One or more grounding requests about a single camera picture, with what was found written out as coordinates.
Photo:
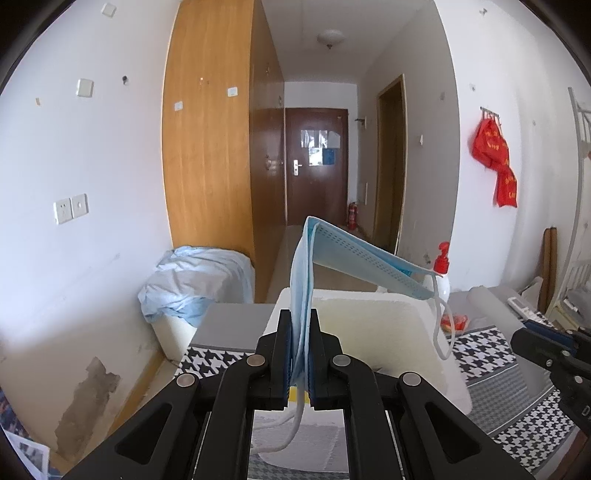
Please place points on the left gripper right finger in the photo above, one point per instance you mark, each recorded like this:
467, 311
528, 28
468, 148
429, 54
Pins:
399, 427

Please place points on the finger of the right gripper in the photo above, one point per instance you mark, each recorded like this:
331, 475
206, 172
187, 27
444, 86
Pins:
540, 350
544, 330

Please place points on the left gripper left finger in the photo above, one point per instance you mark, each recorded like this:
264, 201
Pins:
198, 428

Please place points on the blue face mask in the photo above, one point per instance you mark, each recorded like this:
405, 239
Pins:
329, 258

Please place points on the yellow foam net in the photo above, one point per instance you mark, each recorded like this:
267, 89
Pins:
292, 395

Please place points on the white remote control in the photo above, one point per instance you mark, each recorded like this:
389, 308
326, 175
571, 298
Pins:
525, 313

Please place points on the metal bunk bed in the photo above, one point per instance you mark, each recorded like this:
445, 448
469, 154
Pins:
568, 291

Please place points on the houndstooth table mat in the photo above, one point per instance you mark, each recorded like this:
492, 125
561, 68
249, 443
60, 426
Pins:
530, 428

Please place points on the red snack packet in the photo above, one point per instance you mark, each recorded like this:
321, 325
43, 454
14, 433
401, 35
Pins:
458, 323

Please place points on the wooden boards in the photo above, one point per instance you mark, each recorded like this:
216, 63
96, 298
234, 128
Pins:
549, 263

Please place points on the white red pump bottle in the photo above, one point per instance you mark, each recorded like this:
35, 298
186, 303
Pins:
441, 268

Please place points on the white styrofoam box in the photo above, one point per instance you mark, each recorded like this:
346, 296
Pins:
393, 334

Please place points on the light blue bedding bundle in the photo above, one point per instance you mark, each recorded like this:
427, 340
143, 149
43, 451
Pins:
188, 280

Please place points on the red hanging bags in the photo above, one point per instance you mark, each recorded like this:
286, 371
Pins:
491, 150

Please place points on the red fire extinguisher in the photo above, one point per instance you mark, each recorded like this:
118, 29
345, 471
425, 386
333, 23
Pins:
352, 216

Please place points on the dark brown entrance door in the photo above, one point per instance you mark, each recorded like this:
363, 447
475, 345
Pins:
317, 164

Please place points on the wooden wardrobe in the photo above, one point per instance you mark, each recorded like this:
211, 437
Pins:
222, 133

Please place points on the ceiling lamp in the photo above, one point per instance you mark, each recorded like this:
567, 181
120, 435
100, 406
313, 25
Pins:
331, 38

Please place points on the side door frame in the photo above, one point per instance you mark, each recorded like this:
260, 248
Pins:
392, 139

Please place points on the double wall socket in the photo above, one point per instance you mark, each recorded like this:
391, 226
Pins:
68, 209

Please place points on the white wall switch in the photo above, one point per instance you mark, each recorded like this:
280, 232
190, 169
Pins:
84, 88

